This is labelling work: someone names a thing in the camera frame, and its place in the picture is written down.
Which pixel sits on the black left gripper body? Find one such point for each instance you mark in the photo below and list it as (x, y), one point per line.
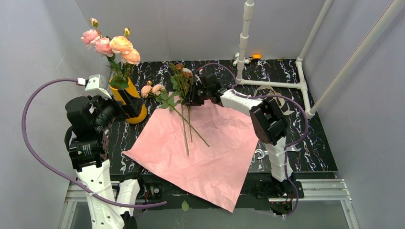
(127, 105)

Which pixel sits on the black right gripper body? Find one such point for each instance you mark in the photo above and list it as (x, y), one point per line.
(196, 94)

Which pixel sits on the yellow cylindrical vase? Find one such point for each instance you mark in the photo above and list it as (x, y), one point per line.
(133, 92)

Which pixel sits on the brown dried rose stem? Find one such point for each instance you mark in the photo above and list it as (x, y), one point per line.
(181, 79)

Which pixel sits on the small peach rose stem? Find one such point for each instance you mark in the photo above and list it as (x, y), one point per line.
(160, 94)

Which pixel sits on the pink wrapping paper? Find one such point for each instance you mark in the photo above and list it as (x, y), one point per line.
(214, 173)

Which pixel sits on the pink rose stem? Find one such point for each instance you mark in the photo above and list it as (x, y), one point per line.
(93, 38)

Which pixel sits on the cream ribbon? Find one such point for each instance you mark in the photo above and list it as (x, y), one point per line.
(280, 101)

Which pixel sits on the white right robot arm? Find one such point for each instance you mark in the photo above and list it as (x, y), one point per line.
(269, 124)

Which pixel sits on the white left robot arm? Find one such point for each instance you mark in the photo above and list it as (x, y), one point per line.
(90, 116)

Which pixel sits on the silver open-end wrench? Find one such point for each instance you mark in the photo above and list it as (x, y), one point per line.
(263, 153)

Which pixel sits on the green fallen leaf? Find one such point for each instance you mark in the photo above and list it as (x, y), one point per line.
(185, 206)

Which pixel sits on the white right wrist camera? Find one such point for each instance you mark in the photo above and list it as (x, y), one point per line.
(201, 71)

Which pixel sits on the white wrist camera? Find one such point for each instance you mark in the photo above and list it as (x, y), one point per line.
(95, 85)
(201, 71)

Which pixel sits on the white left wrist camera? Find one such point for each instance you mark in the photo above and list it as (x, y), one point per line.
(95, 85)

